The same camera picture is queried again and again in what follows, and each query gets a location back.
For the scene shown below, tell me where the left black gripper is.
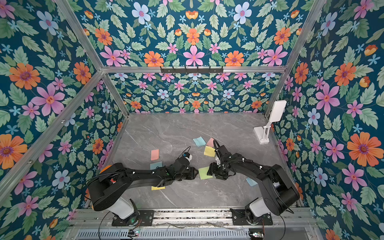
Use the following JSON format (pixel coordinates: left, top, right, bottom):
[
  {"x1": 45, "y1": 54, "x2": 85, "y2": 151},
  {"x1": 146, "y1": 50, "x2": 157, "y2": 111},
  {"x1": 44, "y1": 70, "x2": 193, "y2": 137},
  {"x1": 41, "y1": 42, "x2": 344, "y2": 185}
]
[{"x1": 173, "y1": 167, "x2": 201, "y2": 182}]

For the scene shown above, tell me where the green memo pad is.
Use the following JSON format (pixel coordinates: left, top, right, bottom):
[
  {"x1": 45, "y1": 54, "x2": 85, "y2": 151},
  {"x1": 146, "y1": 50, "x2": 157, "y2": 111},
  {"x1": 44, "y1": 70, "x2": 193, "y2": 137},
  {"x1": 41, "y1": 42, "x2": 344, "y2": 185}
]
[{"x1": 198, "y1": 167, "x2": 213, "y2": 180}]

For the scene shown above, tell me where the torn yellow memo page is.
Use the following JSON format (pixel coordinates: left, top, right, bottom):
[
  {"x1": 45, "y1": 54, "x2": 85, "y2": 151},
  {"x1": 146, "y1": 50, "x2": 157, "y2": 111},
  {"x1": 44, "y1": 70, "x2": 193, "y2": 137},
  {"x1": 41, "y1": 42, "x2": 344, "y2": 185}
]
[{"x1": 204, "y1": 146, "x2": 216, "y2": 158}]

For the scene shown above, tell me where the torn pink memo page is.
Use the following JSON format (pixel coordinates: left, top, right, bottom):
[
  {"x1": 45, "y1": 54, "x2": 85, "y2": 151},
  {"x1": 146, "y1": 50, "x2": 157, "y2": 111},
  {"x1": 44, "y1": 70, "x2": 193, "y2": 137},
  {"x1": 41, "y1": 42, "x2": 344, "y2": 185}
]
[{"x1": 206, "y1": 138, "x2": 214, "y2": 148}]

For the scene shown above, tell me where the torn blue memo page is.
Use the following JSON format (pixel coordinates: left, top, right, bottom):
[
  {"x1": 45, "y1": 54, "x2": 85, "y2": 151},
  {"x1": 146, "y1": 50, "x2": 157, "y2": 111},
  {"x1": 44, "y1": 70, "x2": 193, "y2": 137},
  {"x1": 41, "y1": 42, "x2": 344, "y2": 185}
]
[{"x1": 193, "y1": 137, "x2": 206, "y2": 147}]

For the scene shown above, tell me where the blue memo pad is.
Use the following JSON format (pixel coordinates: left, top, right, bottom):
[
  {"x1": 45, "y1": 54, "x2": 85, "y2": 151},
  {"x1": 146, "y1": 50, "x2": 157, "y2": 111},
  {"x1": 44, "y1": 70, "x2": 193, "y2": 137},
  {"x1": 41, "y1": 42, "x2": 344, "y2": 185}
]
[{"x1": 150, "y1": 162, "x2": 163, "y2": 170}]

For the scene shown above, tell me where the yellow memo pad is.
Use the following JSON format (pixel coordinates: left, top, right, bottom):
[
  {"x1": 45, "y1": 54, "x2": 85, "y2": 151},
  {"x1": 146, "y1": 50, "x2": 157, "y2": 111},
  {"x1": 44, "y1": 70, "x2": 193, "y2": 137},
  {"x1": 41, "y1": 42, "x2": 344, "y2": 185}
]
[{"x1": 151, "y1": 186, "x2": 166, "y2": 191}]

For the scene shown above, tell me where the pink memo pad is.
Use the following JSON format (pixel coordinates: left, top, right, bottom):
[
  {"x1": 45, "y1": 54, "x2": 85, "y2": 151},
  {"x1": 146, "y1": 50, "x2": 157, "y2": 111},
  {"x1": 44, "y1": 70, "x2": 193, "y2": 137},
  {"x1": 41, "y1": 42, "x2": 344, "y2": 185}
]
[{"x1": 151, "y1": 149, "x2": 160, "y2": 161}]

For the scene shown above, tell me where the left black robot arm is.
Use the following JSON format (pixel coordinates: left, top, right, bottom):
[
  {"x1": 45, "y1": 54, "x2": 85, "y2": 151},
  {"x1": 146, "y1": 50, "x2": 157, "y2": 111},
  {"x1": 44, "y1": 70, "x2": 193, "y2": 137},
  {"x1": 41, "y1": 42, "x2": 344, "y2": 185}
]
[{"x1": 88, "y1": 154, "x2": 199, "y2": 220}]

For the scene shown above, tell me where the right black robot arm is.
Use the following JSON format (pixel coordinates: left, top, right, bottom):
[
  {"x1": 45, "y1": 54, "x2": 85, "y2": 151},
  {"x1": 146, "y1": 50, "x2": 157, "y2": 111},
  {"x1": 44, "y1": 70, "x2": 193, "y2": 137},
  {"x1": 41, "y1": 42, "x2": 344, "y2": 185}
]
[{"x1": 207, "y1": 146, "x2": 300, "y2": 225}]

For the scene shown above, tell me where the small blue paper scrap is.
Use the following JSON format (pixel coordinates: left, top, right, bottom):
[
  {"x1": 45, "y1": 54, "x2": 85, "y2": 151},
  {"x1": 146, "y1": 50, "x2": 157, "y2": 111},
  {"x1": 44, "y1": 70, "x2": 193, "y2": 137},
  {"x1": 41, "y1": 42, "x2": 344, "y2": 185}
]
[{"x1": 246, "y1": 178, "x2": 258, "y2": 187}]

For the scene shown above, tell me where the white phone stand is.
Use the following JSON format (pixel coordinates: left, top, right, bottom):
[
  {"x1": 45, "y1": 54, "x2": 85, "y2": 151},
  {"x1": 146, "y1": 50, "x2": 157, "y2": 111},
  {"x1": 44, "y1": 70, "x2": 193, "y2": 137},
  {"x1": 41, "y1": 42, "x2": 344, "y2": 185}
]
[{"x1": 254, "y1": 100, "x2": 287, "y2": 145}]

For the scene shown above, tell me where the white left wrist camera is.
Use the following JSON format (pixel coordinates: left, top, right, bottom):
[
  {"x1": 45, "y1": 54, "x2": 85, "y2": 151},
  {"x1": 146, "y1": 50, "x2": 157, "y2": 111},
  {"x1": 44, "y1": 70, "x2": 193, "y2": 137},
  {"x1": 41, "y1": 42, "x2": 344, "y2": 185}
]
[{"x1": 180, "y1": 152, "x2": 193, "y2": 162}]

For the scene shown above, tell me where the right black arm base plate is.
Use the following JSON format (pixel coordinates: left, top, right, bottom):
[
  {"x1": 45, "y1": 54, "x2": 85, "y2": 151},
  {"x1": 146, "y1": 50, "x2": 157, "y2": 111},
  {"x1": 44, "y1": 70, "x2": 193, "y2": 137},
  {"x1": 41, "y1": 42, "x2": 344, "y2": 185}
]
[{"x1": 230, "y1": 208, "x2": 273, "y2": 226}]

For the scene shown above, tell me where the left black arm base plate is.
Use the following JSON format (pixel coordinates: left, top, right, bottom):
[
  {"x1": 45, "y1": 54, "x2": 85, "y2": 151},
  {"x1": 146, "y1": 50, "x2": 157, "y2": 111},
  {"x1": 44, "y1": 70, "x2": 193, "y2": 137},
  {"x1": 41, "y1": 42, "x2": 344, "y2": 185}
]
[{"x1": 112, "y1": 210, "x2": 155, "y2": 227}]

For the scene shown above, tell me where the black hook rail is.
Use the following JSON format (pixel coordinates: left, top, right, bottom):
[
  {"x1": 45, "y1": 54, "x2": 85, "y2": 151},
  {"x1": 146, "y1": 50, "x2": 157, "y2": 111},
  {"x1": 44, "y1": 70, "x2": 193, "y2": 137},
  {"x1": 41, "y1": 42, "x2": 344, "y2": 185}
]
[{"x1": 160, "y1": 67, "x2": 224, "y2": 74}]

